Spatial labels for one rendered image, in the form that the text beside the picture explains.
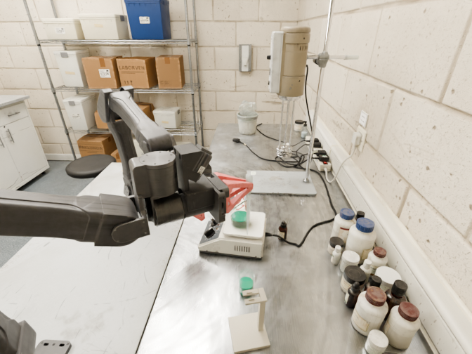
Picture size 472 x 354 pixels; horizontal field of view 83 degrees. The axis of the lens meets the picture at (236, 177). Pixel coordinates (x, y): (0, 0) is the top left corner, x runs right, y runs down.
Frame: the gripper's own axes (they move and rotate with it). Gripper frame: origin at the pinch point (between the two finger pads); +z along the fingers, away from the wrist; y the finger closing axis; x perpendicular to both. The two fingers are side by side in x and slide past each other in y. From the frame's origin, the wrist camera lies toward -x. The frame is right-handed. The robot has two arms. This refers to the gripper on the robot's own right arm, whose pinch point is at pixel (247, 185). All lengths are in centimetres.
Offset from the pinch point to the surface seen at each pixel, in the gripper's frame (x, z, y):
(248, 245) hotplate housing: 26.5, 6.9, 8.7
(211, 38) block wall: -22, 102, 242
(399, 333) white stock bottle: 26.9, 21.2, -28.1
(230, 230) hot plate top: 23.5, 3.6, 13.8
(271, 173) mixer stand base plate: 30, 44, 48
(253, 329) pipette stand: 31.6, -3.5, -10.5
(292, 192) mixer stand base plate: 30, 42, 31
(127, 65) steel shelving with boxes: 1, 19, 253
